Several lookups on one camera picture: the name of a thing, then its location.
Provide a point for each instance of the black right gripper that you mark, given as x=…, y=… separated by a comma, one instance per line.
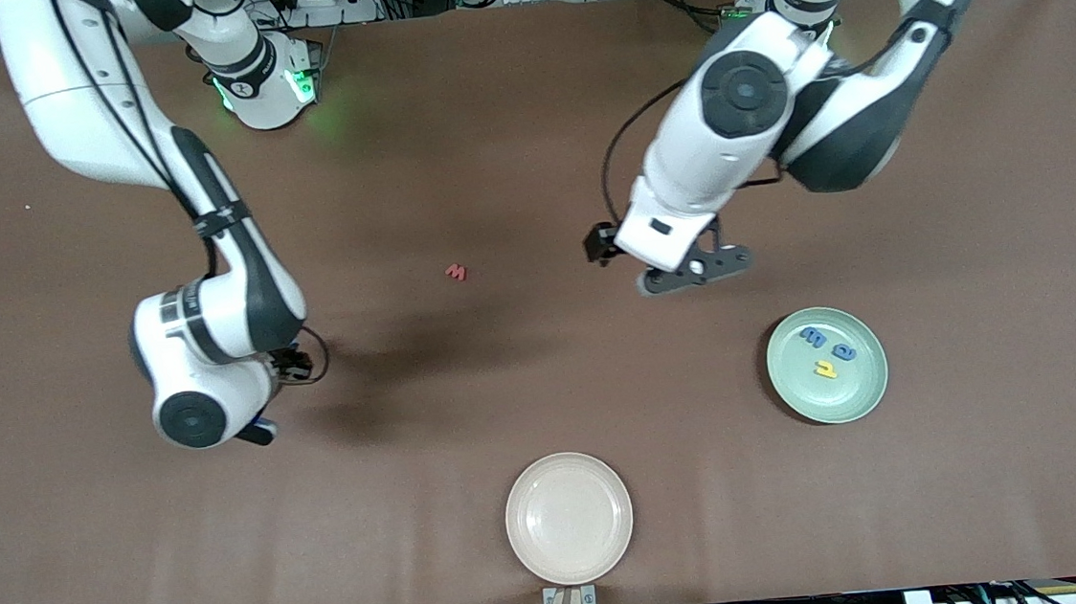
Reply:
x=291, y=363

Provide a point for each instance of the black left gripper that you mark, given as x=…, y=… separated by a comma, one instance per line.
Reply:
x=603, y=242

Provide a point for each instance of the red lowercase letter w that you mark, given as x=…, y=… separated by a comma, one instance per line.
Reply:
x=457, y=273

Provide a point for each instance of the blue lowercase letter m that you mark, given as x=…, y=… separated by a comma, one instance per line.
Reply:
x=814, y=337

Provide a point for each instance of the yellow lowercase letter r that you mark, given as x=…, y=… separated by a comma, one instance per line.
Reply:
x=827, y=371

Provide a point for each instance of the blue lowercase letter a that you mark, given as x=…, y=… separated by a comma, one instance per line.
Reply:
x=845, y=358

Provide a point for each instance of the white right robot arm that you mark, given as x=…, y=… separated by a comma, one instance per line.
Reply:
x=190, y=421

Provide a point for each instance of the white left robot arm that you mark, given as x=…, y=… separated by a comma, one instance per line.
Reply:
x=745, y=94

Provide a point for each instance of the beige plate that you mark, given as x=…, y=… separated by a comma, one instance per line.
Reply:
x=569, y=518

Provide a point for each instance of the green plate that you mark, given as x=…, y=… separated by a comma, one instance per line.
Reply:
x=852, y=392

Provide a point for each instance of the brown table cover sheet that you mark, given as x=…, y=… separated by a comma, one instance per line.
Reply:
x=133, y=526

